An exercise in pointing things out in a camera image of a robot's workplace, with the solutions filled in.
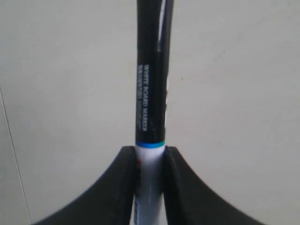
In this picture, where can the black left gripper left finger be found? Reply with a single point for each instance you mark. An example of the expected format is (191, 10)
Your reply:
(108, 201)

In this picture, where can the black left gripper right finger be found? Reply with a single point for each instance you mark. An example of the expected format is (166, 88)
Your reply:
(244, 196)

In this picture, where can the black and white whiteboard marker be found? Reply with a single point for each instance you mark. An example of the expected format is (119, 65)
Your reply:
(154, 28)

